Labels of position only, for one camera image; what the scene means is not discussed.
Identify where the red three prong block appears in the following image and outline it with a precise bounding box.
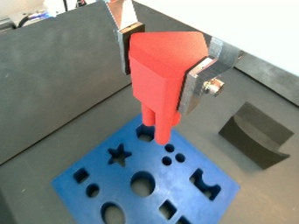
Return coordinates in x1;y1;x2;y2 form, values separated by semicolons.
128;31;208;144

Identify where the blue shape sorter board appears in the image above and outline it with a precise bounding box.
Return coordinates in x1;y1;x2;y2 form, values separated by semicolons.
52;117;239;224

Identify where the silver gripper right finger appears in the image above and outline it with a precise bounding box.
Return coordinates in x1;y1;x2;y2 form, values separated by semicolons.
177;37;243;115

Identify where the dark grey foam wall panel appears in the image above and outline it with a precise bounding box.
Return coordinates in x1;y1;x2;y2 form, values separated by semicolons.
0;2;129;165

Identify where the cables and equipment behind wall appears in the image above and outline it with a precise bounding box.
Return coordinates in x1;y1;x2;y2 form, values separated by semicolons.
0;0;99;30

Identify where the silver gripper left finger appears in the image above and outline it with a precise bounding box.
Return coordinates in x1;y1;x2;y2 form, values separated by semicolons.
104;0;145;75

